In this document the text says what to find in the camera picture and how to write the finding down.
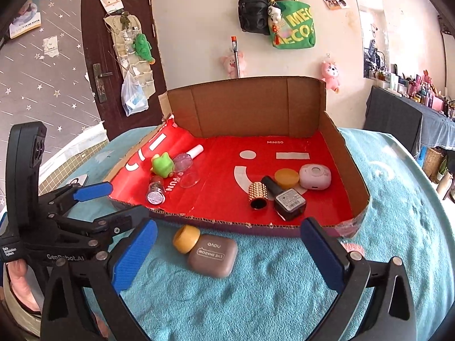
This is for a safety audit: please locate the dark brown door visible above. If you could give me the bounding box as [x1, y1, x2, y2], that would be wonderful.
[81, 0, 167, 139]

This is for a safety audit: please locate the clear glass cup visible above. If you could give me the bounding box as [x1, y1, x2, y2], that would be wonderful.
[180, 171, 200, 189]

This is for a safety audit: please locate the black nail polish studded cap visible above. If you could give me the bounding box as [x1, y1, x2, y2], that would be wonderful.
[248, 176, 307, 222]

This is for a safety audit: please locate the cluttered desk blue cloth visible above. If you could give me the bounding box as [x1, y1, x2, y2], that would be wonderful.
[363, 85, 454, 157]

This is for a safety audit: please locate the green frog toy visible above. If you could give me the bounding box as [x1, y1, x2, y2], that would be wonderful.
[151, 152, 174, 179]

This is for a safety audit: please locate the orange capped stick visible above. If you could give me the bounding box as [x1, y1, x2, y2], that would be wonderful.
[231, 36, 241, 78]

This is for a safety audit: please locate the pink plush right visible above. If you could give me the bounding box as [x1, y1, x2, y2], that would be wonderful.
[321, 61, 340, 93]

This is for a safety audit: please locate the white plastic bag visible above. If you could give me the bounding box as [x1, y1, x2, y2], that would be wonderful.
[121, 72, 149, 116]

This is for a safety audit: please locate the orange ring cup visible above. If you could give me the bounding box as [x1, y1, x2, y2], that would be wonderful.
[172, 225, 200, 254]

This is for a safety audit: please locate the pink nail polish bottle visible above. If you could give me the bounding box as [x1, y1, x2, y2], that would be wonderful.
[173, 145, 204, 173]

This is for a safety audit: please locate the teal star blanket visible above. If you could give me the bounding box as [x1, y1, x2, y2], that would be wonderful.
[63, 125, 455, 341]

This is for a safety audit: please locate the orange round lid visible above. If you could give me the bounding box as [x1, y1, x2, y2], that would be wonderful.
[274, 168, 299, 190]

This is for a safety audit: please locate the glitter jar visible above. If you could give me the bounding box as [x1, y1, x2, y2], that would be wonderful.
[146, 176, 166, 205]

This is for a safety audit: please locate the cardboard tray red lining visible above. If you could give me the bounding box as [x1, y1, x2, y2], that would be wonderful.
[106, 76, 370, 237]

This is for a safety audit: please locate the door handle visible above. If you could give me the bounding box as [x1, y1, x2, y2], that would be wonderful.
[92, 63, 113, 103]

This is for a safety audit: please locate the green plush toy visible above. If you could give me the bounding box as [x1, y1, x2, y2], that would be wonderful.
[133, 33, 155, 65]

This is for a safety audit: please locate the pink round speaker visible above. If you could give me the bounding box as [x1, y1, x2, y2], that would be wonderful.
[299, 164, 332, 190]

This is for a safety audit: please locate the pink plush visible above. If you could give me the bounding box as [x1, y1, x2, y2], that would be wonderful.
[321, 61, 340, 93]
[221, 52, 246, 78]

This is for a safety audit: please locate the black backpack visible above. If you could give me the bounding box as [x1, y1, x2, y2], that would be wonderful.
[237, 0, 270, 36]

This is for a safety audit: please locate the beige hanging organizer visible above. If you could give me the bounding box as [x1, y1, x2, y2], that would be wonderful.
[103, 14, 156, 99]

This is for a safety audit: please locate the green tote bag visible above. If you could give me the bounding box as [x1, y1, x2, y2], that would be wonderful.
[268, 0, 316, 50]

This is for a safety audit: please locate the pink plush left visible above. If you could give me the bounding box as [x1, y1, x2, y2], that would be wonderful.
[221, 52, 246, 78]

